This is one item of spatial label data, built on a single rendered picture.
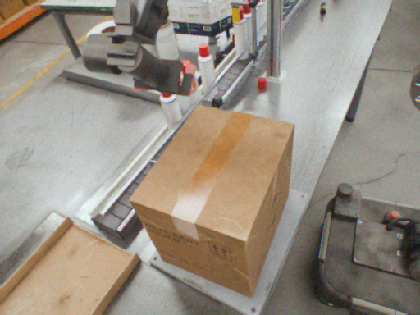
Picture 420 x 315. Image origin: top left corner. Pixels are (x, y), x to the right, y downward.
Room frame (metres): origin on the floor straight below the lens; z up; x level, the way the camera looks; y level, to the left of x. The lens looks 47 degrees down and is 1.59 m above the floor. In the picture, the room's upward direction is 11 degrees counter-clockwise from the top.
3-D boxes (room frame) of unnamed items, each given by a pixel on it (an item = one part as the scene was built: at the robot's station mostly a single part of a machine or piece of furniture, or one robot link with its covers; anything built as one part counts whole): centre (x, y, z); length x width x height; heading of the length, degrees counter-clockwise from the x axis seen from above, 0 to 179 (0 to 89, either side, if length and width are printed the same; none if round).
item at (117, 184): (0.95, 0.02, 0.91); 1.07 x 0.01 x 0.02; 142
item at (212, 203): (0.44, -0.01, 0.99); 0.30 x 0.24 x 0.27; 147
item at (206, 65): (0.98, -0.05, 0.98); 0.05 x 0.05 x 0.20
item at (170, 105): (0.80, 0.09, 0.98); 0.05 x 0.05 x 0.20
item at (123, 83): (1.52, 0.09, 0.86); 0.80 x 0.67 x 0.05; 142
